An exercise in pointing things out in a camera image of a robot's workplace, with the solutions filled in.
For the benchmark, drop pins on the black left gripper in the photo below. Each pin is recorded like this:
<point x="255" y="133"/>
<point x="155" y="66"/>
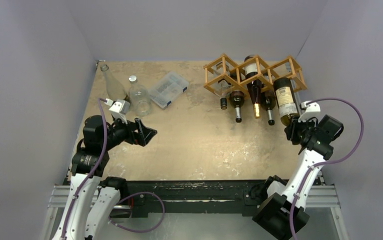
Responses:
<point x="130" y="128"/>

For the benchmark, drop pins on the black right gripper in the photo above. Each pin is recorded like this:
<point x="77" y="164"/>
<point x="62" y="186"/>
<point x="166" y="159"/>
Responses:
<point x="295" y="131"/>

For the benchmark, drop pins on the green bottle cream label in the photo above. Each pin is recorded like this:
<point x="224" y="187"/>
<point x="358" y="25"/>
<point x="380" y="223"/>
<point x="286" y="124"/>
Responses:
<point x="286" y="101"/>

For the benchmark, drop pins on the clear squat glass bottle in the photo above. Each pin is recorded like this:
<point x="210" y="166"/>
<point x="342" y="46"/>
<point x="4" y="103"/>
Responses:
<point x="139" y="97"/>

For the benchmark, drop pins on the clear tall glass bottle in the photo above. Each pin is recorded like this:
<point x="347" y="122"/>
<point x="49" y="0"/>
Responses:
<point x="114" y="88"/>

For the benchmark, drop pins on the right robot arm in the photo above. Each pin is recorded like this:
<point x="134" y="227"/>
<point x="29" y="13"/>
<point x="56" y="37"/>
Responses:
<point x="283" y="208"/>

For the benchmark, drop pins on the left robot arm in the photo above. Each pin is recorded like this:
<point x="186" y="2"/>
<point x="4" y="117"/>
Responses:
<point x="91" y="198"/>

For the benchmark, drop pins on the brown bottle gold neck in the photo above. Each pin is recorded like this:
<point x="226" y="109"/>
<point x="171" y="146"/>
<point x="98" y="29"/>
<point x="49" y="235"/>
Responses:
<point x="254" y="88"/>

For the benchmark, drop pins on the wooden wine rack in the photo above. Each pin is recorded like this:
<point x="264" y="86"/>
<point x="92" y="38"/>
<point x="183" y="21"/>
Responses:
<point x="225" y="69"/>

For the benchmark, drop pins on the clear plastic organizer box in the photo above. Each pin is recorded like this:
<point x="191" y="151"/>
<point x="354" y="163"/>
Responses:
<point x="168" y="89"/>

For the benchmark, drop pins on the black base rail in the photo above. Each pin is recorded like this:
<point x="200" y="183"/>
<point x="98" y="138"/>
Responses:
<point x="192" y="197"/>

